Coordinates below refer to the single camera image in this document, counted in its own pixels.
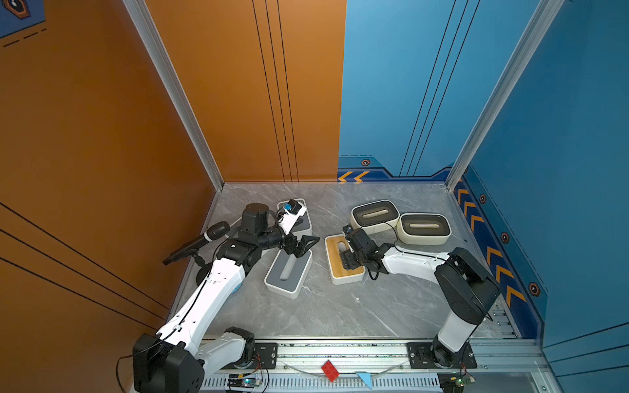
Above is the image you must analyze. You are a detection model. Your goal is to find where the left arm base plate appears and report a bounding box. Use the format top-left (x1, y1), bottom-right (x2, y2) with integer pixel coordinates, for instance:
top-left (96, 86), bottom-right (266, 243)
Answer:
top-left (223, 342), bottom-right (278, 370)

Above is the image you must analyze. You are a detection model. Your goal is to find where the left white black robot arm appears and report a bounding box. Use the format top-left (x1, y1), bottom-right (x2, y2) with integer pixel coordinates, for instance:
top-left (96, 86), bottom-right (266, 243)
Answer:
top-left (129, 199), bottom-right (319, 392)

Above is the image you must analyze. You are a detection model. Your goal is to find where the dark lid cream box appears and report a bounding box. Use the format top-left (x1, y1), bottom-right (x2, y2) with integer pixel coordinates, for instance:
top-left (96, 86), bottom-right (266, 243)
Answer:
top-left (396, 213), bottom-right (451, 246)
top-left (350, 200), bottom-right (401, 235)

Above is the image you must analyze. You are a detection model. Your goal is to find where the blue triangle piece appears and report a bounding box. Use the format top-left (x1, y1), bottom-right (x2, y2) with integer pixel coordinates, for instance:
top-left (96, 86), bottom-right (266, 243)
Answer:
top-left (355, 372), bottom-right (373, 390)

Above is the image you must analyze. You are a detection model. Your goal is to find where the left aluminium corner post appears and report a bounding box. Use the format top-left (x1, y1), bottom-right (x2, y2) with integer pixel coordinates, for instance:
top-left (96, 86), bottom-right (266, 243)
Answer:
top-left (122, 0), bottom-right (224, 193)

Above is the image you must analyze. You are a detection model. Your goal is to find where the left green circuit board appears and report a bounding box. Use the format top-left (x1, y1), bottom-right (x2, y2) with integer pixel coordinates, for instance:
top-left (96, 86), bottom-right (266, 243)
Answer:
top-left (226, 374), bottom-right (263, 392)

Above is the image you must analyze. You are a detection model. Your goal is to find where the grey lid tissue box back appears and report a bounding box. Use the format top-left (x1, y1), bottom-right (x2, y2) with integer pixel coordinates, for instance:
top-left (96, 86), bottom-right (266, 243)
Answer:
top-left (276, 198), bottom-right (313, 239)

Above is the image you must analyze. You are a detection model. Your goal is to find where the green circuit board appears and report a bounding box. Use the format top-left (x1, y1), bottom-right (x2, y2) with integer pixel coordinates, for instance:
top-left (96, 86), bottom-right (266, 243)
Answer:
top-left (226, 374), bottom-right (263, 392)
top-left (437, 374), bottom-right (476, 393)

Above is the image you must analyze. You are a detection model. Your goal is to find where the red plastic block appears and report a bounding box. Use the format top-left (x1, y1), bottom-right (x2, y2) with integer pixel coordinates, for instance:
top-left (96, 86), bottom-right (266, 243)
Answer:
top-left (321, 360), bottom-right (340, 383)

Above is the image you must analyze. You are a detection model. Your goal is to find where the grey lid tissue box front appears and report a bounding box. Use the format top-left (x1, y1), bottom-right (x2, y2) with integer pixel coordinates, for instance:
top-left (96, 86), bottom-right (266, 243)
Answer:
top-left (264, 250), bottom-right (313, 300)

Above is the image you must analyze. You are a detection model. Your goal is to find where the dark lid cream box left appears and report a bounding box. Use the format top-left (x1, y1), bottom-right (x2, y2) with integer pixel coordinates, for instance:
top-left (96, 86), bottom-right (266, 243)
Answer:
top-left (350, 200), bottom-right (401, 235)

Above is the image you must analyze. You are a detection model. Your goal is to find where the bamboo lid white tissue box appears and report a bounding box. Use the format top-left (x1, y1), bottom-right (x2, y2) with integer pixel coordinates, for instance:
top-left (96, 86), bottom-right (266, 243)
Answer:
top-left (324, 234), bottom-right (365, 286)

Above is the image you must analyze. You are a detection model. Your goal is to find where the grey lid tissue box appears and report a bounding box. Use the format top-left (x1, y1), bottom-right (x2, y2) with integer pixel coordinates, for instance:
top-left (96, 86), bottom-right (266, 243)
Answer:
top-left (276, 198), bottom-right (313, 239)
top-left (264, 250), bottom-right (313, 300)

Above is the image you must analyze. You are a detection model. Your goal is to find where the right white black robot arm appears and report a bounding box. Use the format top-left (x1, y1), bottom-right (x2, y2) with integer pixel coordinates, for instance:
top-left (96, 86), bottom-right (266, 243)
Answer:
top-left (340, 224), bottom-right (501, 368)

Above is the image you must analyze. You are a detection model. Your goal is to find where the right green circuit board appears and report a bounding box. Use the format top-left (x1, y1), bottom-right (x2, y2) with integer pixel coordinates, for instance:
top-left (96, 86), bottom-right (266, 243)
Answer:
top-left (437, 374), bottom-right (476, 393)

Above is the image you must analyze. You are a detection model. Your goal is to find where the aluminium corner post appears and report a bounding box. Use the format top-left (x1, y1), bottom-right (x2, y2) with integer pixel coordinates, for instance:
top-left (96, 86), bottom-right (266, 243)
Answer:
top-left (445, 0), bottom-right (564, 192)
top-left (122, 0), bottom-right (224, 193)

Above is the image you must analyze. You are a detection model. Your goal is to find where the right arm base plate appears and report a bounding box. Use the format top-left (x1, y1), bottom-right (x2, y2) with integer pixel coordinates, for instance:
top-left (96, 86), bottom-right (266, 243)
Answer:
top-left (406, 342), bottom-right (478, 369)

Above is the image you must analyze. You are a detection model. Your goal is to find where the right aluminium corner post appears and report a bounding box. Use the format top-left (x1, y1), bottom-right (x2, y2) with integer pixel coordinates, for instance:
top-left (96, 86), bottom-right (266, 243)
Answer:
top-left (445, 0), bottom-right (564, 192)

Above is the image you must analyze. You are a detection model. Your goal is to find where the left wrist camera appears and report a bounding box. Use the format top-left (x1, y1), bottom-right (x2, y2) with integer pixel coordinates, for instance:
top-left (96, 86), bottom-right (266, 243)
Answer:
top-left (276, 199), bottom-right (307, 234)

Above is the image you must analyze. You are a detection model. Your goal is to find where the dark lid cream box right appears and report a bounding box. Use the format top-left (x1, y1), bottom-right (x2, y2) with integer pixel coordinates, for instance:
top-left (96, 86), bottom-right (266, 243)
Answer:
top-left (396, 213), bottom-right (451, 246)

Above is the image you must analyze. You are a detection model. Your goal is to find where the black microphone on stand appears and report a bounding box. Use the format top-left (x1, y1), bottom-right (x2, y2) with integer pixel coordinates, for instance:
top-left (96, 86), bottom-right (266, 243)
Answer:
top-left (162, 221), bottom-right (231, 286)

